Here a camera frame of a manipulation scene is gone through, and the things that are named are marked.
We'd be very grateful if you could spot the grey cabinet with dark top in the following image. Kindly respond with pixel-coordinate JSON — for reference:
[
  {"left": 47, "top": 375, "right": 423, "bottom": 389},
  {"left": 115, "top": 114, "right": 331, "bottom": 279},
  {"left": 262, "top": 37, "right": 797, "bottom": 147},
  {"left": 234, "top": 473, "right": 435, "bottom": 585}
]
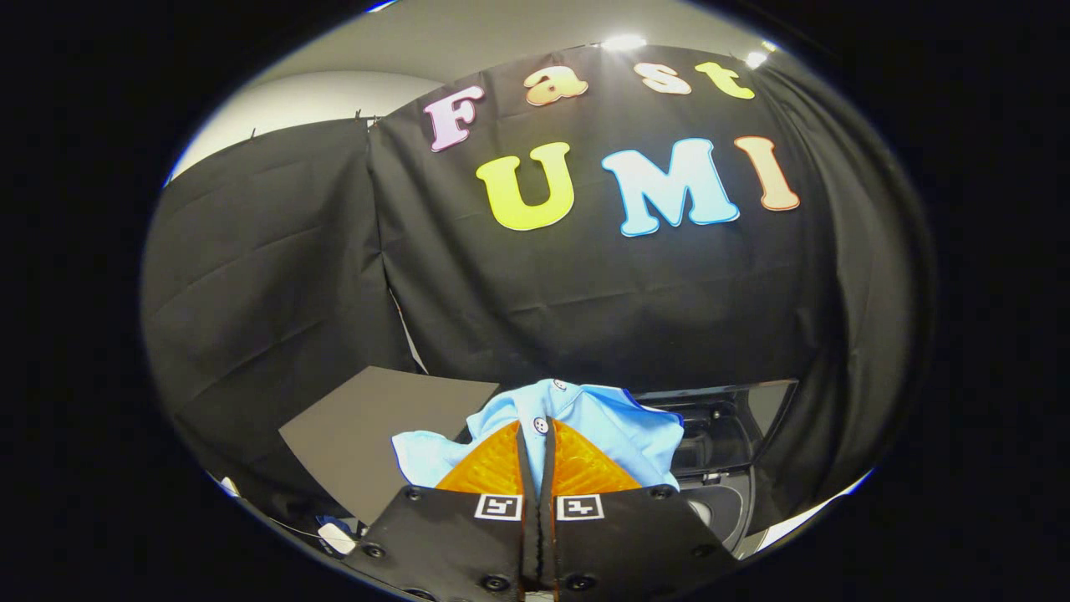
[{"left": 278, "top": 365, "right": 500, "bottom": 528}]

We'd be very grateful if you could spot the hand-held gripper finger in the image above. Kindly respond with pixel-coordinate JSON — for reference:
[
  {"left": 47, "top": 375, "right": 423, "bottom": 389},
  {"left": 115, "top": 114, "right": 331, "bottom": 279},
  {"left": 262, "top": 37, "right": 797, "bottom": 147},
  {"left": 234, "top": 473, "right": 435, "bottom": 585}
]
[
  {"left": 343, "top": 421, "right": 540, "bottom": 602},
  {"left": 539, "top": 418, "right": 741, "bottom": 602}
]

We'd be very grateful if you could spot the small white and blue object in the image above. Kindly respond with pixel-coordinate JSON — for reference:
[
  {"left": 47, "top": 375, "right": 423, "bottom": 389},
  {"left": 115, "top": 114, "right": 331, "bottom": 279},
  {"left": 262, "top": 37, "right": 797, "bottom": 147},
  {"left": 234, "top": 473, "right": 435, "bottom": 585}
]
[{"left": 318, "top": 518, "right": 358, "bottom": 558}]

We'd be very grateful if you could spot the light blue polo shirt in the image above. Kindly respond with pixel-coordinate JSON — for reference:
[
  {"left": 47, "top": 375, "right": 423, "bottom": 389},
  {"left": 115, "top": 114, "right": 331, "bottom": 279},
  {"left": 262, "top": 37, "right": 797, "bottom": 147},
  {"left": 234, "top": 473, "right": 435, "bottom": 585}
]
[{"left": 391, "top": 379, "right": 686, "bottom": 494}]

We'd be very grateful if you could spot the black backdrop cloth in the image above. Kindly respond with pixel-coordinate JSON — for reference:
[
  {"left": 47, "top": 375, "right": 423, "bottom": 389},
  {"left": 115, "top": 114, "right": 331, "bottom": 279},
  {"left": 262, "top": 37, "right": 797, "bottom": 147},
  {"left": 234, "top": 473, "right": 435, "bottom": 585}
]
[{"left": 140, "top": 43, "right": 937, "bottom": 536}]

